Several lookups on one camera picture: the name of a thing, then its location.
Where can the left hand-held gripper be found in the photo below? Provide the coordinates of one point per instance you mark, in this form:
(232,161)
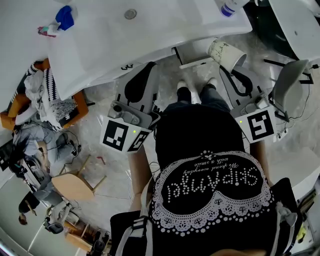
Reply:
(115,136)

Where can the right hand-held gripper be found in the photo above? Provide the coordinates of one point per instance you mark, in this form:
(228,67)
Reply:
(260,125)

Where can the white paper cup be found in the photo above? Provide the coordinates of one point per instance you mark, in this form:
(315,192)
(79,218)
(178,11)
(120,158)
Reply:
(225,53)

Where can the white drawer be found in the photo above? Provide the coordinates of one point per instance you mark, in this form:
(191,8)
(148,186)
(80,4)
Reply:
(195,58)

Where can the person's left forearm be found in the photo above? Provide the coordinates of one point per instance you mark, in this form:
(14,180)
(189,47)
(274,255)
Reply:
(140,175)

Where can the person's right forearm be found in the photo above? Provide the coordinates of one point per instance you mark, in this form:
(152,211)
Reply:
(262,162)

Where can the person's grey jeans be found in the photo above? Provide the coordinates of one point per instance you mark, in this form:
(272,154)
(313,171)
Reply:
(212,97)

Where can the person's right white shoe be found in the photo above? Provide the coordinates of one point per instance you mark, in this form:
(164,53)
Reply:
(211,82)

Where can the person's white shoe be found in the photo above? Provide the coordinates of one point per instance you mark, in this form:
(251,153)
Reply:
(182,85)
(211,82)

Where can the white vanity cabinet with sink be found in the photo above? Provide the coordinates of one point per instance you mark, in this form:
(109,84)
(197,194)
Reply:
(125,50)

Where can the person's left white shoe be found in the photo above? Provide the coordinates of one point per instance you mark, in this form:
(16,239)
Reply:
(182,85)

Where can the grey chair black legs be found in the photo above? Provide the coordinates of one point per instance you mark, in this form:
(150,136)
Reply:
(287,87)

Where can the white power strip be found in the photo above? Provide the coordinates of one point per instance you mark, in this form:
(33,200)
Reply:
(281,135)

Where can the red floor tape mark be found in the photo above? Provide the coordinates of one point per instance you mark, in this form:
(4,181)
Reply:
(101,160)

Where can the black white striped blanket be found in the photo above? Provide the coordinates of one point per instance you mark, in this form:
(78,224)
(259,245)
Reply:
(62,110)

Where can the metal sink drain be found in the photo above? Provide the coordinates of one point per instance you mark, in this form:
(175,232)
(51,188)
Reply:
(130,14)

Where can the white spray bottle blue label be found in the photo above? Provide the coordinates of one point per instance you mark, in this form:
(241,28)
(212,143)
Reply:
(232,6)

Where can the white round table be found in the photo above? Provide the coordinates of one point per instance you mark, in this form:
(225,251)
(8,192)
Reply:
(295,25)

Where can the white clothes pile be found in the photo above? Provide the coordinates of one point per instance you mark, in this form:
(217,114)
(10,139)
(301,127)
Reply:
(35,90)

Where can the blue cloth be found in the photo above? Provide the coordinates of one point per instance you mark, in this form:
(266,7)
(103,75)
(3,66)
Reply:
(65,17)

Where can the small pink green bottle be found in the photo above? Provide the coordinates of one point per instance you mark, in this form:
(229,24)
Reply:
(50,30)

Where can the wooden side table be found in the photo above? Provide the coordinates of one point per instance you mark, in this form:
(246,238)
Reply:
(72,187)

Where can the person's black printed shirt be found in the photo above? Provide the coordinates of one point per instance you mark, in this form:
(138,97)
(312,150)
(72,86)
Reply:
(212,212)

